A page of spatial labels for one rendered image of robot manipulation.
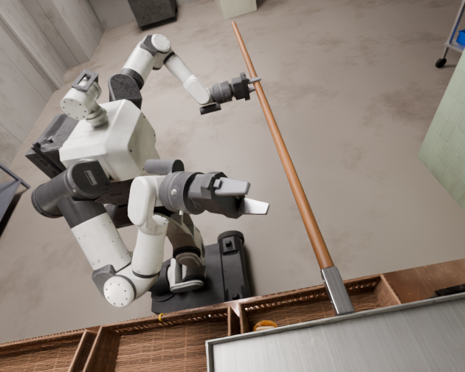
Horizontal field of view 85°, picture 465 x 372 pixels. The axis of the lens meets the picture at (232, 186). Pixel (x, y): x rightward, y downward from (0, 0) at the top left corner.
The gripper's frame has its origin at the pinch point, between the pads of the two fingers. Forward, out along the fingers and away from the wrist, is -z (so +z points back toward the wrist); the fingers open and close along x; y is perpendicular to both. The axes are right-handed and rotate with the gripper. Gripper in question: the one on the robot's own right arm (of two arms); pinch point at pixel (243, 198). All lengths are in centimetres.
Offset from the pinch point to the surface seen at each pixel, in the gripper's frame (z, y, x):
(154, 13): 474, -480, 122
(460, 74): -45, -142, 112
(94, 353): 70, 53, 41
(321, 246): -8.9, 0.5, 21.9
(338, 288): -13.8, 8.3, 20.9
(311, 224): -5.4, -4.6, 22.3
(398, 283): -23, -9, 93
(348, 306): -16.1, 11.0, 20.8
